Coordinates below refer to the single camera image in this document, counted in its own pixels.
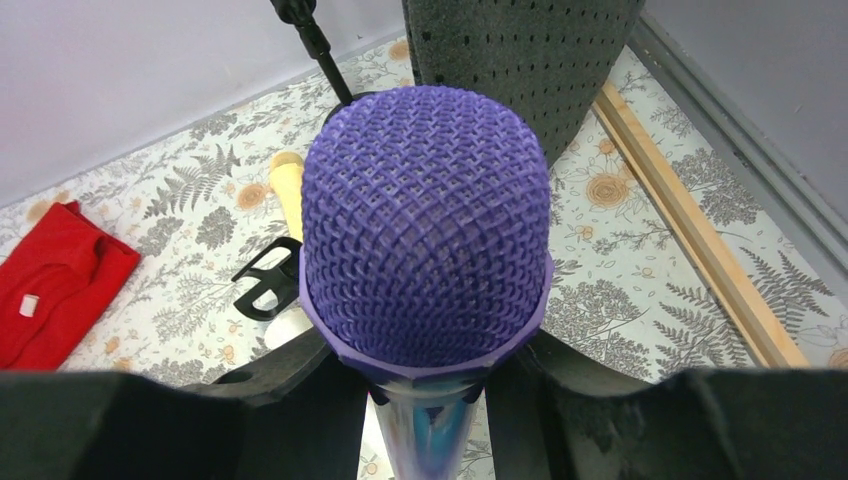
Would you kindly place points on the floral table mat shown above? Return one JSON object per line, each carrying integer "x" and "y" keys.
{"x": 199, "y": 202}

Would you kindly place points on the red folded cloth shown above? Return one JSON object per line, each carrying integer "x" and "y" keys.
{"x": 55, "y": 286}

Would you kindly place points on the cream yellow microphone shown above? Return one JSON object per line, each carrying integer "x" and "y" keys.
{"x": 285, "y": 179}

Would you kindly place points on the dark grey hanging cloth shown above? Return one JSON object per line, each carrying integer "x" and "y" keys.
{"x": 547, "y": 60}

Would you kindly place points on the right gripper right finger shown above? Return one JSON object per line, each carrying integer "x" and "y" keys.
{"x": 554, "y": 413}

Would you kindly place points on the black mic stand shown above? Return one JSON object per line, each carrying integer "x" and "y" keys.
{"x": 300, "y": 14}
{"x": 281, "y": 280}

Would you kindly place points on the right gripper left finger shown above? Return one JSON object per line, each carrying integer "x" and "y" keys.
{"x": 295, "y": 413}

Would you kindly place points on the purple microphone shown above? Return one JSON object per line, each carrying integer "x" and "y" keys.
{"x": 425, "y": 261}

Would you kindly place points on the wooden frame rack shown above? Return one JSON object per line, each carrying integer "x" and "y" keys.
{"x": 764, "y": 334}

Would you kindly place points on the white microphone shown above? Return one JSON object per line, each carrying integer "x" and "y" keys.
{"x": 285, "y": 327}

